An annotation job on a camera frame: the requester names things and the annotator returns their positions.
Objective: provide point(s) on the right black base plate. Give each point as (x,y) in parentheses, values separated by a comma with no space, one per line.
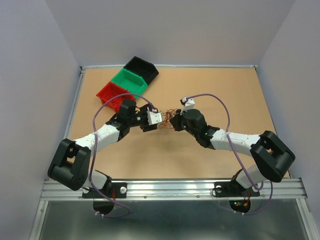
(232,189)

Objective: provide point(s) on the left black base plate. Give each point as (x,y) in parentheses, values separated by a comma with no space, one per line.
(114,190)

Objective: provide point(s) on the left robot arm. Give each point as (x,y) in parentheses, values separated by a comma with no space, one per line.
(72,160)

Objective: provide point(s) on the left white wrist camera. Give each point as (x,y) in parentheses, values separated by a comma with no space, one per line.
(154,118)

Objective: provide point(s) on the red plastic bin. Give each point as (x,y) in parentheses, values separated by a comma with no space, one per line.
(111,90)

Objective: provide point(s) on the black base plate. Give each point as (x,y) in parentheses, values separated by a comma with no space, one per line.
(232,189)
(114,190)

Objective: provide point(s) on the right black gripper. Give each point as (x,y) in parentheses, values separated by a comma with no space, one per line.
(176,119)

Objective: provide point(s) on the black plastic bin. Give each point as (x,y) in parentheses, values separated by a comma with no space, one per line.
(142,68)

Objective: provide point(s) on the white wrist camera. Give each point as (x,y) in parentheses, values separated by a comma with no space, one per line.
(188,103)
(154,118)

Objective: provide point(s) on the aluminium mounting rail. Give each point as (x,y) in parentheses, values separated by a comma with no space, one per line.
(176,190)

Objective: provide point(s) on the green plastic bin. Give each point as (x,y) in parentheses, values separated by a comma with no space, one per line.
(130,81)

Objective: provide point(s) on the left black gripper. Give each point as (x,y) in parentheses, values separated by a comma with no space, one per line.
(146,127)

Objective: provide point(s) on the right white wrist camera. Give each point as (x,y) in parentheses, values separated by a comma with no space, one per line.
(188,103)

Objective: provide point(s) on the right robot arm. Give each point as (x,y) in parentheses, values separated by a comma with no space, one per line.
(272,158)

